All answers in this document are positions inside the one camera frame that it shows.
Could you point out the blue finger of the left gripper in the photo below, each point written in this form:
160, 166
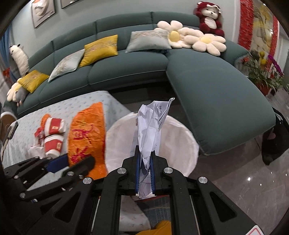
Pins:
57, 164

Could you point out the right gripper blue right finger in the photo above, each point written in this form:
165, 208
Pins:
152, 172

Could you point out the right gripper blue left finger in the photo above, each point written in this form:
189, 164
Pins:
137, 170

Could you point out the large orange snack bag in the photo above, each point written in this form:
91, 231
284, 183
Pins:
87, 138

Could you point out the white printed paper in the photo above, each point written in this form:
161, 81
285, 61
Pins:
149, 121

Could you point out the small orange wrapper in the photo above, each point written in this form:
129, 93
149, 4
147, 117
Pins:
44, 120

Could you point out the white tissue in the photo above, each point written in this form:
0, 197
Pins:
36, 151

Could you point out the white lined trash bin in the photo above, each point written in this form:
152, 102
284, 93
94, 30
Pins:
177, 144

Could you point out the red white cup lower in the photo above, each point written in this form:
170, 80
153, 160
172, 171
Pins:
53, 146

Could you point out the red white cup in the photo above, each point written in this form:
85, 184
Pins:
53, 146
54, 126

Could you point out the red white plastic wrapper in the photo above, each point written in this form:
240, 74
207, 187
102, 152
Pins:
39, 136

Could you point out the red white cup upper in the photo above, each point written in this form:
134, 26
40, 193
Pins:
54, 126

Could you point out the orange yellow garment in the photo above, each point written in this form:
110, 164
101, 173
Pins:
162, 228

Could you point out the round wooden white chair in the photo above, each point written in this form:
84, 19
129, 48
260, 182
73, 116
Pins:
7, 118

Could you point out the grey plush mouse toy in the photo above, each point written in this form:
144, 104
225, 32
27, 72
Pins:
20, 95

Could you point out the cream flower pillow far left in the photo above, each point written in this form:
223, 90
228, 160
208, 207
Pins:
11, 94

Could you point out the yellow cushion left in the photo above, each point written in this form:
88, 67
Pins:
32, 80

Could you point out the yellow cushion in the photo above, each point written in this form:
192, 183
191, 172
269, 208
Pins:
99, 49
32, 80

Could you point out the dark green sectional sofa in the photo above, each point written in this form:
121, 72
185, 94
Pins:
223, 107

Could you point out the grey silver cushion left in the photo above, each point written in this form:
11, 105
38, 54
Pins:
68, 64

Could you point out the grey silver cushion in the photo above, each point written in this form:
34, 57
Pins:
148, 40
68, 64

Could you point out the yellow cushion centre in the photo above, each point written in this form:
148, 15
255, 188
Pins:
99, 49

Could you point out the white long plush toy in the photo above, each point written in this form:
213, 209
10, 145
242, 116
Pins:
20, 58

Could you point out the blue curtain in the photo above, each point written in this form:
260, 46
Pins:
6, 56

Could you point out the grey silver cushion right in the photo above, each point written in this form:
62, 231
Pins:
148, 40

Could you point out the black bag on floor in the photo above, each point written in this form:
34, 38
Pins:
275, 140

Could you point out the white flower pillow left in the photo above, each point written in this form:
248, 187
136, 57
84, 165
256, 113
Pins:
176, 33

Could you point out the white flower pillow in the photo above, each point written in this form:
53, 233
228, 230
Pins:
176, 33
214, 45

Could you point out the white flower pillow right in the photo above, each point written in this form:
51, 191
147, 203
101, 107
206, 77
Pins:
214, 45

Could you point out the potted flower plant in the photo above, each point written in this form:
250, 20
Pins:
264, 72

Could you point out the red white plush bear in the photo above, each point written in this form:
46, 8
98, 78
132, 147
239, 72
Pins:
208, 14

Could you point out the red hanging decoration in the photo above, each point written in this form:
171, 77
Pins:
246, 23

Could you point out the framed wall picture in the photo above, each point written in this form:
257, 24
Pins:
66, 3
41, 10

